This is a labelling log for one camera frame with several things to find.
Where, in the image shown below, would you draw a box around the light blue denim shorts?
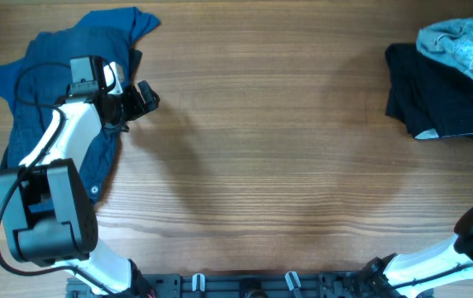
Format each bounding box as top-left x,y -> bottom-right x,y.
416,17 -> 473,80

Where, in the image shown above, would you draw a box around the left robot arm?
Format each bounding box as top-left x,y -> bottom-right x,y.
0,55 -> 160,297

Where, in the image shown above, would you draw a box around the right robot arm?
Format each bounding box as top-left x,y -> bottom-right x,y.
356,207 -> 473,298

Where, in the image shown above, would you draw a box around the blue t-shirt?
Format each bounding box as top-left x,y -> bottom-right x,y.
0,6 -> 162,113

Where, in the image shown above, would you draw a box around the dark blue denim garment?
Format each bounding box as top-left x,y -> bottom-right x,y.
0,25 -> 143,208

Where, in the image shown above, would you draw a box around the black folded garment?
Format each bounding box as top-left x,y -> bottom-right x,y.
385,43 -> 473,140

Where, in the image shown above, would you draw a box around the left black cable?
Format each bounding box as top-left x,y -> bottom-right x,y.
0,61 -> 116,297

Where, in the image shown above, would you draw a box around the black cable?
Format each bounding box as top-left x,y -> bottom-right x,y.
389,258 -> 473,291
0,61 -> 116,297

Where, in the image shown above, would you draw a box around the right black cable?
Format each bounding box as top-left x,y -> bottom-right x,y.
389,258 -> 473,291

